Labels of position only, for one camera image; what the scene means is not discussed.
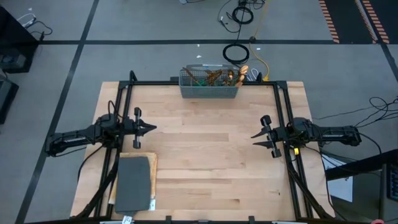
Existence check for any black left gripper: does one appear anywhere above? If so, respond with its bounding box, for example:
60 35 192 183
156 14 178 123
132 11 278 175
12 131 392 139
123 107 157 150

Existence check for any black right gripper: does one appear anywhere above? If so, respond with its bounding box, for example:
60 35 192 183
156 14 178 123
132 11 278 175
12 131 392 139
250 114 290 159

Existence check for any grey mesh cutlery basket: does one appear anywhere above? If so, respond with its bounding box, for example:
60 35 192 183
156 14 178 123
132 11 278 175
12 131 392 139
178 63 241 99

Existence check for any dark grey mat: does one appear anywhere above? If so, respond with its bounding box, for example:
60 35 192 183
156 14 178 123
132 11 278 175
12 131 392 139
114 156 153 216

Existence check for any white paper sheet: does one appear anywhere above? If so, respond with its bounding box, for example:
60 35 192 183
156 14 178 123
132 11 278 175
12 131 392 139
322 154 354 203

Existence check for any black desk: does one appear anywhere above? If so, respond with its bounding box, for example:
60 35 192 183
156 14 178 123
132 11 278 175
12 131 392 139
325 148 398 182

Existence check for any grey computer case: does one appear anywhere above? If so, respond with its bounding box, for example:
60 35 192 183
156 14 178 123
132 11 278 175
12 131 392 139
378 161 398 222

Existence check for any black equipment case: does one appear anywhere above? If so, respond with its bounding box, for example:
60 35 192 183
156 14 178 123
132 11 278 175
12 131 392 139
0 73 19 125

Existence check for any black cabinet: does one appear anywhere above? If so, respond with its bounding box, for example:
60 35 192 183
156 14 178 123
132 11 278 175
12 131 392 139
0 5 40 75

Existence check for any black metal rig frame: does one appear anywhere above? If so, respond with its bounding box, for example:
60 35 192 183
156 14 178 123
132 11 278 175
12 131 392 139
70 70 335 224

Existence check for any white cable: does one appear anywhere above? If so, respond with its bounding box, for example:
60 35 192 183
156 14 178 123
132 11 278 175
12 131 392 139
247 67 260 82

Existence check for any coiled black floor cable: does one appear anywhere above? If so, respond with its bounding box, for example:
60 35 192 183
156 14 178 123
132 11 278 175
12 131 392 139
231 5 254 26
221 42 251 65

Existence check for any yellow cable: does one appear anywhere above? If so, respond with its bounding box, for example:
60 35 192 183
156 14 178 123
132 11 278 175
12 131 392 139
248 0 271 82

